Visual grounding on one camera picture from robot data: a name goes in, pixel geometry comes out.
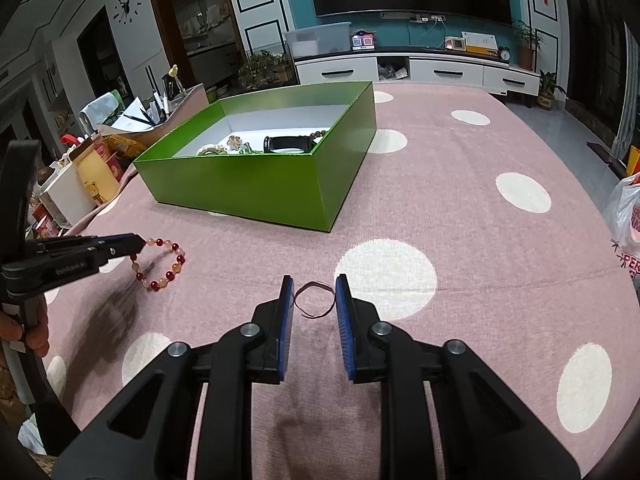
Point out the brown desk organizer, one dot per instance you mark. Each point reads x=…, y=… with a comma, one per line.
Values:
x=185, y=105

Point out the small black alarm clock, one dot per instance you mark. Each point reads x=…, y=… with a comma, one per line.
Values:
x=504, y=54

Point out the yellow paper bag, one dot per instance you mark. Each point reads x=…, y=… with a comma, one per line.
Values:
x=635, y=160

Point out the white drawer box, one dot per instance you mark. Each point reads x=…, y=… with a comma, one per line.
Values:
x=62, y=200

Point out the yellow bear bottle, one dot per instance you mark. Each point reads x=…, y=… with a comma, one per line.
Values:
x=97, y=180

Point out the small potted plant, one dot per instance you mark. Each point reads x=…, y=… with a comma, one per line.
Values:
x=547, y=95

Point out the black wall clock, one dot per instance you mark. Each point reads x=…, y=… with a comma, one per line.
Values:
x=129, y=5

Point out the clear plastic storage box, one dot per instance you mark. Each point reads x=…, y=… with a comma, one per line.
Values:
x=320, y=40

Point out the potted plant in brown pot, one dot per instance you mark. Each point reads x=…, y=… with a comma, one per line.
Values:
x=525, y=55

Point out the white television cabinet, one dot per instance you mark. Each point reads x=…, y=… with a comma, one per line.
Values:
x=340, y=67

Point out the green cardboard box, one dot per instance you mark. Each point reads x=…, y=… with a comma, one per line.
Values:
x=250, y=195

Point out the white power strip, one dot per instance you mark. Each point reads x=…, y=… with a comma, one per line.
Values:
x=412, y=17

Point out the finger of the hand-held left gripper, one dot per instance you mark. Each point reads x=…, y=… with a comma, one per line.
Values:
x=90, y=247

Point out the white plastic bag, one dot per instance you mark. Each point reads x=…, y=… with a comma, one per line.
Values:
x=625, y=225

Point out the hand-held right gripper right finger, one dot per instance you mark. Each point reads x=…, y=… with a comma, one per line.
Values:
x=344, y=330

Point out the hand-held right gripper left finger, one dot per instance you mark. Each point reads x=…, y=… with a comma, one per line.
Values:
x=287, y=330

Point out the pink polka-dot tablecloth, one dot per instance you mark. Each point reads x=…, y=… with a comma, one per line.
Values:
x=450, y=240

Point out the yellow white box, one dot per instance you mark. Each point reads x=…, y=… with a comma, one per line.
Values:
x=480, y=42

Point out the person's left hand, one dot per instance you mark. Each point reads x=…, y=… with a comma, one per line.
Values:
x=40, y=335

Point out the beige jewelry piece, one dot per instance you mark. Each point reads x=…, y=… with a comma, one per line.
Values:
x=210, y=149

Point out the white notebook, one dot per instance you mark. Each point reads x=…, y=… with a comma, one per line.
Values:
x=130, y=117

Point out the bushy green houseplant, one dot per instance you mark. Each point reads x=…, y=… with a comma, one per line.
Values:
x=262, y=67

